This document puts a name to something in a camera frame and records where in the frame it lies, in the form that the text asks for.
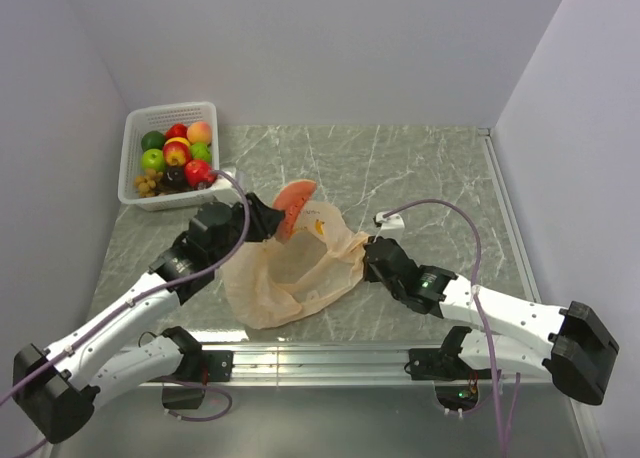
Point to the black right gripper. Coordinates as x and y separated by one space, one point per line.
370 275

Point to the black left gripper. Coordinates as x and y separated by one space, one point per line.
266 220

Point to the translucent orange plastic bag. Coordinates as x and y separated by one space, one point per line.
270 284

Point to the dark brown fruit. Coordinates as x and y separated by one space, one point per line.
174 178

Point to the red yellow apple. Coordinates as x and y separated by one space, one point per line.
176 154

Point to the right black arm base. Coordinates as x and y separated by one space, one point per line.
455 383

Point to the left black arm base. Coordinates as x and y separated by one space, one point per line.
196 379

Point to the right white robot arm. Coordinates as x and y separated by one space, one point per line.
570 346

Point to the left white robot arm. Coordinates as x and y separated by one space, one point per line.
60 386

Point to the light green round fruit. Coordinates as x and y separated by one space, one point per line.
201 151

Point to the peach fruit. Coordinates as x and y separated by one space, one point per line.
200 132

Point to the red fruit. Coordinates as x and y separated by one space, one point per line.
177 130

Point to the dark green fruit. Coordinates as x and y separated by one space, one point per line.
152 140

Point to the yellow pear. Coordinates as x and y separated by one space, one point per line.
182 140

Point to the green apple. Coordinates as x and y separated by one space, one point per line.
153 159

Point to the white perforated plastic basket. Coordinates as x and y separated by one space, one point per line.
161 118

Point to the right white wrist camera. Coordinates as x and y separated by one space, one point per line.
390 226

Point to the aluminium mounting rail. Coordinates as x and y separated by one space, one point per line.
341 400

